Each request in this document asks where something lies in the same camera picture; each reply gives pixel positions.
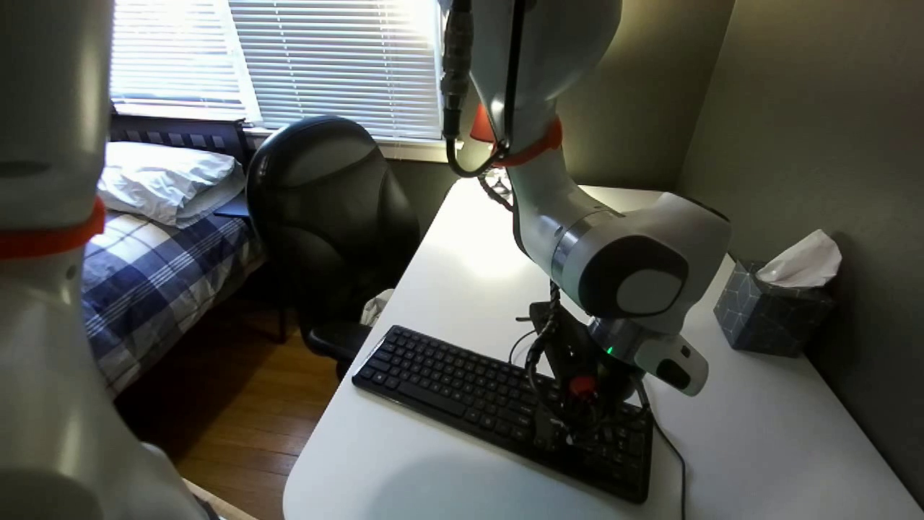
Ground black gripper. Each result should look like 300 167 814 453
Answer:
537 293 648 453

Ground black computer keyboard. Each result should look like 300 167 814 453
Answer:
350 323 659 508

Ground grey patterned tissue box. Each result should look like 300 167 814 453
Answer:
714 226 846 361

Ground crumpled white cloth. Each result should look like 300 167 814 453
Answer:
358 287 399 333

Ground black office chair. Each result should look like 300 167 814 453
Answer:
246 114 428 381

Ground blue plaid bed blanket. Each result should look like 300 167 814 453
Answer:
78 206 268 398

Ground white window blinds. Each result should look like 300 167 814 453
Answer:
111 0 450 148

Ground white pillow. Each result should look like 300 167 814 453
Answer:
95 138 248 232

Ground dark wooden headboard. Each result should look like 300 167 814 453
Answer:
106 114 254 167

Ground black looped gripper cables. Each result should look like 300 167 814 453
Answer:
514 296 581 439

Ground thin black keyboard cable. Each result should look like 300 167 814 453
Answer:
641 392 694 520

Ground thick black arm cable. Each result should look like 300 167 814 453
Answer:
438 0 521 212

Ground orange strap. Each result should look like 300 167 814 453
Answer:
0 197 111 262

